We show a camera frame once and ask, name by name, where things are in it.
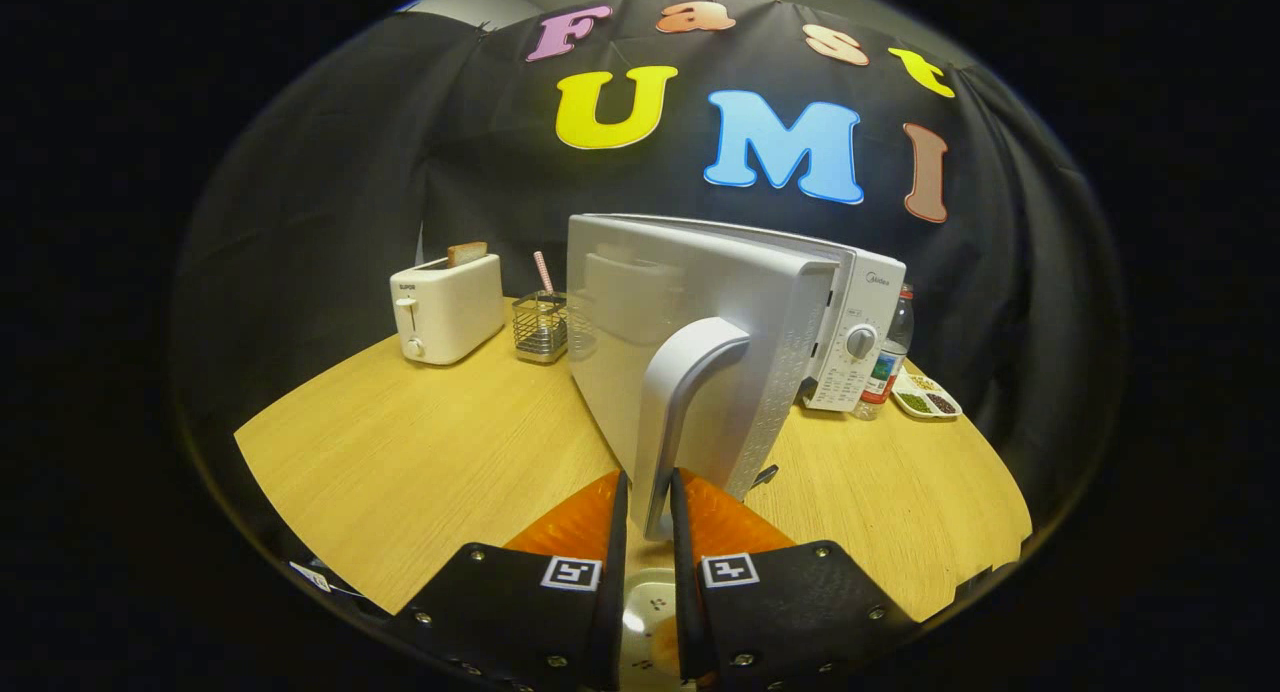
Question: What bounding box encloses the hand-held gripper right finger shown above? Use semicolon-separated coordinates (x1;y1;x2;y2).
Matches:
668;467;921;692

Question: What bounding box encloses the cream toaster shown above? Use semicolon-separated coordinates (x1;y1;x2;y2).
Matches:
389;253;506;366

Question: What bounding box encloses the white divided bean dish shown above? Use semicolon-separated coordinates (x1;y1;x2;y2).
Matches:
891;364;964;420

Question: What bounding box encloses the pale green food tray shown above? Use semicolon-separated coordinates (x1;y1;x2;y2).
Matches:
620;567;686;692

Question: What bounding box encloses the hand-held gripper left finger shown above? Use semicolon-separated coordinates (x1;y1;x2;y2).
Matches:
385;470;631;692

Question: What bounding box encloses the white microwave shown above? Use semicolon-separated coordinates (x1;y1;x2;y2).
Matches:
565;213;908;541

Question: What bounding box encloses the wire mesh utensil basket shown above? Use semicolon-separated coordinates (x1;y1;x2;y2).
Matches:
512;291;569;364

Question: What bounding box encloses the clear plastic water bottle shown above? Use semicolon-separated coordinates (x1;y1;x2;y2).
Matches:
853;284;915;420

